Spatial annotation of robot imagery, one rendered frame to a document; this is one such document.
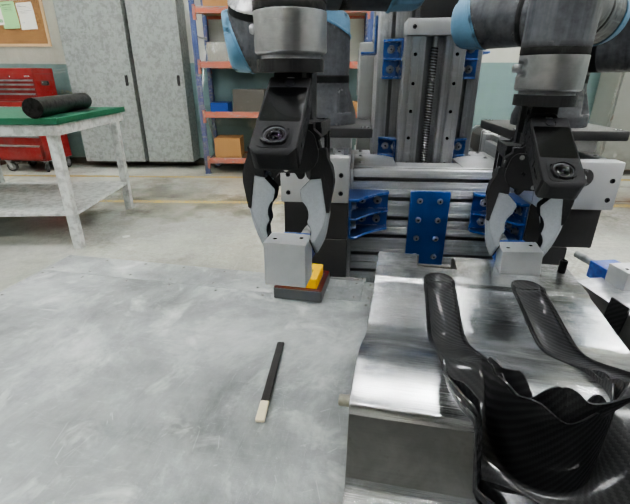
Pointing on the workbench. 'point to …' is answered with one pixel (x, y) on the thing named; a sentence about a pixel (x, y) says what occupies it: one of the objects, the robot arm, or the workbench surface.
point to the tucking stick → (269, 384)
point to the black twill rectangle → (616, 314)
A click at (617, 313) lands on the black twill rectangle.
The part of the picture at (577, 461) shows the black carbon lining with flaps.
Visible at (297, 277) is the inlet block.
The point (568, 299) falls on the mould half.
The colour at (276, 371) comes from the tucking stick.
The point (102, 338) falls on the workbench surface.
